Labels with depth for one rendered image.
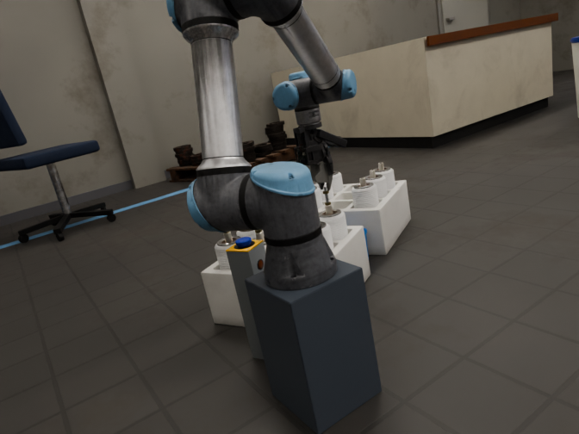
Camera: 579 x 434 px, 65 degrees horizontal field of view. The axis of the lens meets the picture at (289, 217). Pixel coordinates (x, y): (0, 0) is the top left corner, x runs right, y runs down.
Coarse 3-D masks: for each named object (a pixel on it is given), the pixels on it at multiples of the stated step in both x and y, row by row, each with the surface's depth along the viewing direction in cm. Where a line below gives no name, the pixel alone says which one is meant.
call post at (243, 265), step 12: (228, 252) 113; (240, 252) 111; (252, 252) 111; (264, 252) 116; (240, 264) 113; (252, 264) 111; (264, 264) 116; (240, 276) 114; (240, 288) 115; (240, 300) 117; (252, 324) 118; (252, 336) 119; (252, 348) 121
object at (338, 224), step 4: (336, 216) 143; (340, 216) 144; (344, 216) 146; (324, 220) 144; (328, 220) 143; (332, 220) 143; (336, 220) 143; (340, 220) 144; (344, 220) 145; (328, 224) 143; (332, 224) 143; (336, 224) 143; (340, 224) 144; (344, 224) 145; (332, 228) 144; (336, 228) 144; (340, 228) 144; (344, 228) 145; (332, 232) 144; (336, 232) 144; (340, 232) 145; (344, 232) 145; (332, 236) 144; (336, 236) 144; (340, 236) 145; (344, 236) 146
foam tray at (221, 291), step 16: (336, 240) 143; (352, 240) 143; (336, 256) 133; (352, 256) 143; (208, 272) 138; (224, 272) 136; (368, 272) 154; (208, 288) 141; (224, 288) 137; (224, 304) 139; (224, 320) 142; (240, 320) 138
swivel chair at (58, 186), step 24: (0, 96) 273; (0, 120) 280; (0, 144) 298; (24, 144) 285; (72, 144) 305; (96, 144) 301; (0, 168) 294; (24, 168) 271; (48, 168) 302; (72, 216) 311; (24, 240) 302
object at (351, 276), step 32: (256, 288) 94; (320, 288) 87; (352, 288) 91; (256, 320) 100; (288, 320) 86; (320, 320) 88; (352, 320) 92; (288, 352) 91; (320, 352) 89; (352, 352) 94; (288, 384) 96; (320, 384) 90; (352, 384) 95; (320, 416) 91
